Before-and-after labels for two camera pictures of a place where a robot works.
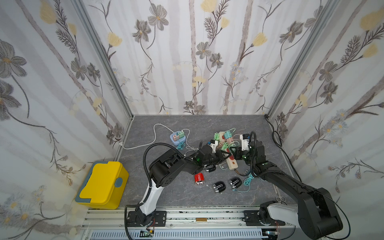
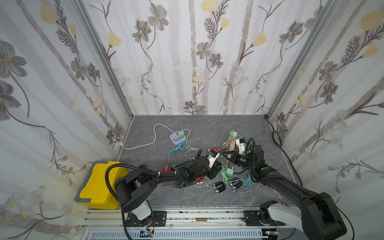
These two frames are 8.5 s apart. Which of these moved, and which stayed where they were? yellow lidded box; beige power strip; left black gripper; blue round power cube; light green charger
Moved: left black gripper; light green charger; beige power strip
Stayed: yellow lidded box; blue round power cube
